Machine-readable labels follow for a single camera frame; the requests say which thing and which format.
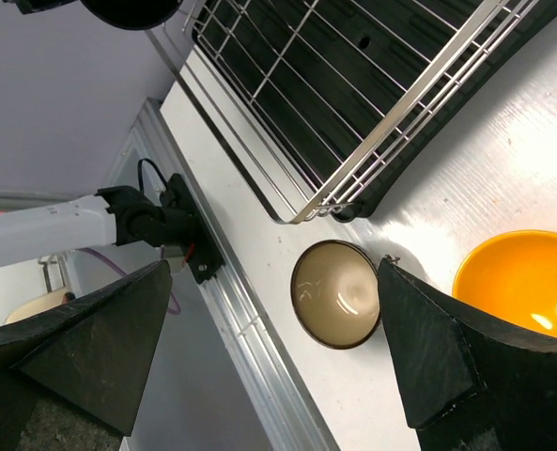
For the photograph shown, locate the black patterned bowl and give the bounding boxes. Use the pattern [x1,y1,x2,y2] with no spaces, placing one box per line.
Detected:
[290,240,381,350]

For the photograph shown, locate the orange bowl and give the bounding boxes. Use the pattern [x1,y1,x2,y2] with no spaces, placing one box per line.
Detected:
[452,230,557,338]

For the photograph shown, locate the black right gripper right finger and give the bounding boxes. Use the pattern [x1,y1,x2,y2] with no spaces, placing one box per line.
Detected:
[378,257,557,450]

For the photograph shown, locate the steel wire dish rack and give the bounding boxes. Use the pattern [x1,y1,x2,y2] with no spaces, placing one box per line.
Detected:
[144,0,542,226]

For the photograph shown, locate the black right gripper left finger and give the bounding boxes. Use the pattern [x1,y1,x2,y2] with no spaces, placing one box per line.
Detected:
[0,261,172,450]

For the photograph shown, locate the aluminium table edge rail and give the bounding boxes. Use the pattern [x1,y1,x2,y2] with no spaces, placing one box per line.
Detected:
[128,99,337,450]

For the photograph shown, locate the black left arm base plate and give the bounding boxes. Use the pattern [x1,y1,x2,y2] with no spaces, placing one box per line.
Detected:
[160,174,224,285]

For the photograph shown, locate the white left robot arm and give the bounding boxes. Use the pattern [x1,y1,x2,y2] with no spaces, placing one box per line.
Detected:
[0,186,196,268]

